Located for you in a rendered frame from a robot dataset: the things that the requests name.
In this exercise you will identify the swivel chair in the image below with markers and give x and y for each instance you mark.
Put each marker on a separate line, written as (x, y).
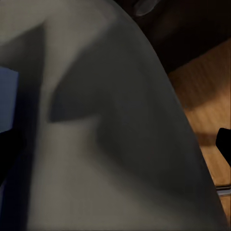
(108, 146)

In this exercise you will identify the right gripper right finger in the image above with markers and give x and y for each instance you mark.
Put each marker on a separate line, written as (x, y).
(223, 142)

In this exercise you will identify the cabinet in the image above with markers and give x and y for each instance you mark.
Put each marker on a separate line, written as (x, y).
(181, 30)

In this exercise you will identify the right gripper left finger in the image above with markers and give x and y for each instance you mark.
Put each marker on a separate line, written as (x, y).
(11, 144)

